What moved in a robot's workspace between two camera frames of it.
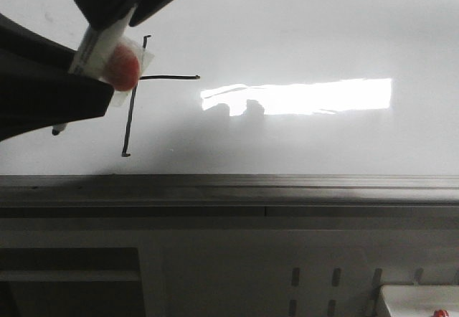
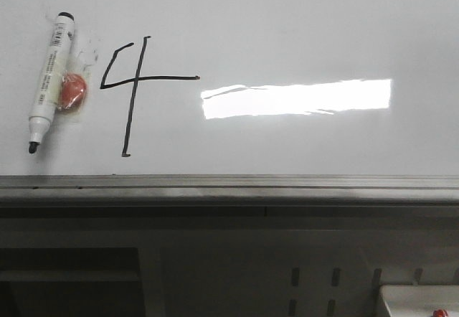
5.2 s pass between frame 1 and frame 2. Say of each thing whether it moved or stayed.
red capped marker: stayed
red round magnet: moved
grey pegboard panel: stayed
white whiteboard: stayed
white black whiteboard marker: moved
